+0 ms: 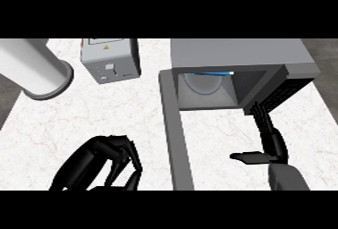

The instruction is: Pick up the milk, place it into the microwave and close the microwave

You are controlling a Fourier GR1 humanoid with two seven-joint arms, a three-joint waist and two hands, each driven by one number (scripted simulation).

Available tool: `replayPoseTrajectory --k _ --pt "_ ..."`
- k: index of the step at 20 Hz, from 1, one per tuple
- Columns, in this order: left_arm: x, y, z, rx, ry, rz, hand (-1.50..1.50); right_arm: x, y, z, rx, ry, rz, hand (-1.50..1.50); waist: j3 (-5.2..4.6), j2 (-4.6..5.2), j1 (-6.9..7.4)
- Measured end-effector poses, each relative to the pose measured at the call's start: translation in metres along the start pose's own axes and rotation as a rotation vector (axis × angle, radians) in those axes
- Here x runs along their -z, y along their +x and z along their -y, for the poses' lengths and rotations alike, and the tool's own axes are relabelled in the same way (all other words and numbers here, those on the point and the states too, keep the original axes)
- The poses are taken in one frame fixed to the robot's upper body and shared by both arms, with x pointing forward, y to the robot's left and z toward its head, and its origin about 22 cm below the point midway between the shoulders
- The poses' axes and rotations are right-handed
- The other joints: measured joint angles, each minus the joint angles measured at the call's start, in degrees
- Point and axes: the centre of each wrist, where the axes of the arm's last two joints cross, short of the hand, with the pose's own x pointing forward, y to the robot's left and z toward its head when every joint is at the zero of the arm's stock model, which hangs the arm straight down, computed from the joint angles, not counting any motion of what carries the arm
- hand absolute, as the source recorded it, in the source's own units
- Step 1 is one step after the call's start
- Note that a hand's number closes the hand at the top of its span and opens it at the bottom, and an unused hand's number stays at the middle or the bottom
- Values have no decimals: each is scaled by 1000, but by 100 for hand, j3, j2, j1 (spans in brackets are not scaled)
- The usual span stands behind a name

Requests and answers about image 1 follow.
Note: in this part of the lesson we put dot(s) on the blue flat strip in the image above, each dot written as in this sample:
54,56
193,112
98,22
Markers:
216,73

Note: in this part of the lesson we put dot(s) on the grey box appliance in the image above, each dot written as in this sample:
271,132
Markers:
113,64

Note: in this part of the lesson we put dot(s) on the white cylinder with grey rim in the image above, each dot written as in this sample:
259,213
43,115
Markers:
32,67

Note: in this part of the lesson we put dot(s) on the grey microwave door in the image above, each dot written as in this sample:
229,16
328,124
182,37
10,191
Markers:
176,134

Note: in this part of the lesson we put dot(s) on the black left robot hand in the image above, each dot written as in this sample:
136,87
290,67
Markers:
83,167

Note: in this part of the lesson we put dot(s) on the grey microwave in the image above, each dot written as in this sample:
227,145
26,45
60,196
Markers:
234,53

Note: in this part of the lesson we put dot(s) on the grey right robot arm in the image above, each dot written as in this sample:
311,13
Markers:
286,179

